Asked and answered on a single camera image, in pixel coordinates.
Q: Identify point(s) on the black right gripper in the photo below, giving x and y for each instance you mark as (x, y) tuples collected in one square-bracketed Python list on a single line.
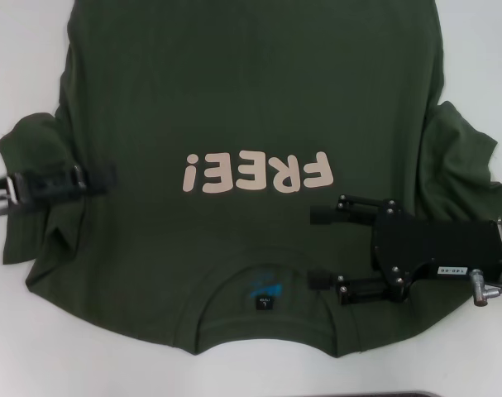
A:
[(432, 248)]

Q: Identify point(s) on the dark green FREE t-shirt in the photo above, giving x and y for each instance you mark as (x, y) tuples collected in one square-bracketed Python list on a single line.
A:
[(242, 91)]

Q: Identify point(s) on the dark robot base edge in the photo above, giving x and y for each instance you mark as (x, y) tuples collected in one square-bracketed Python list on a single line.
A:
[(441, 394)]

